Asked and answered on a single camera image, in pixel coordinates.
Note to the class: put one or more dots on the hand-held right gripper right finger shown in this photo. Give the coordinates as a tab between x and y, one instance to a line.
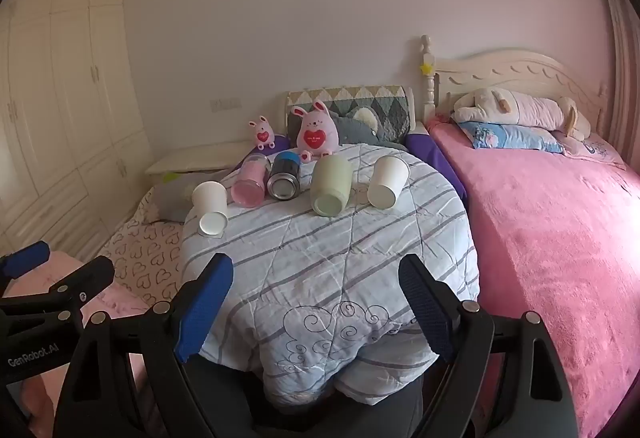
425	308

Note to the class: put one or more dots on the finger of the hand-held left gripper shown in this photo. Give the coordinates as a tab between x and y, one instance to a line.
25	260
85	275

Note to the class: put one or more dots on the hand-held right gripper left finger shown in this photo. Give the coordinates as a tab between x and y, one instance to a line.
202	308

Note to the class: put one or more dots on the small white paper cup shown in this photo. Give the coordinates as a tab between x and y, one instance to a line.
210	208

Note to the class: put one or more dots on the large white paper cup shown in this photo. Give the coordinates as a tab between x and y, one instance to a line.
387	183

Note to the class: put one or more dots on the pink translucent cup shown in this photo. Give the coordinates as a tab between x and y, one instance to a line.
248	180

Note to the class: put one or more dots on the pale green cup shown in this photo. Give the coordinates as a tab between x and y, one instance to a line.
330	185

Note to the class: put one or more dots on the metal cup with blue band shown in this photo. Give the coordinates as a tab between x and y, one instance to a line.
284	175

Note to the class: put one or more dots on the heart print bed sheet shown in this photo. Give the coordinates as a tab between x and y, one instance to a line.
145	258

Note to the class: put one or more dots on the striped white quilt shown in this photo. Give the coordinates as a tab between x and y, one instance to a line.
325	268

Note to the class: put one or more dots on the pink fleece blanket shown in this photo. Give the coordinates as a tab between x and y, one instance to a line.
550	243

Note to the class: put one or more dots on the person's dark pants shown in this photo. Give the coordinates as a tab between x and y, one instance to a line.
300	418

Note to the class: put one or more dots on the purple cloth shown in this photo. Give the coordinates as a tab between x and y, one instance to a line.
435	158

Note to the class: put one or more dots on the cream wardrobe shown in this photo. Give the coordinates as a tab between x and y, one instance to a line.
60	108

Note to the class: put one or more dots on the small pink bunny plush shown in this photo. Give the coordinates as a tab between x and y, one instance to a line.
263	134

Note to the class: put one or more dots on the blue printed pillow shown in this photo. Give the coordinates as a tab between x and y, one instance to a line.
505	138

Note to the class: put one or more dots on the grey plush pillow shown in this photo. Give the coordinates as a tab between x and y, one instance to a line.
357	128

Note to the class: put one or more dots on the quilted diamond pattern headboard cover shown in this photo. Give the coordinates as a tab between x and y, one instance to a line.
390	108

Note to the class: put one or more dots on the large pink bunny plush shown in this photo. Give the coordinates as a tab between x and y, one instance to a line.
315	133

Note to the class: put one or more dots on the long cream plush toy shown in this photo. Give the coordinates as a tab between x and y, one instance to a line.
520	111

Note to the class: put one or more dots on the yellow star sticker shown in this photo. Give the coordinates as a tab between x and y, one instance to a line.
427	68

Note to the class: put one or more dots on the cream wooden bed headboard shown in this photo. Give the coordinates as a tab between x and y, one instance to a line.
515	68

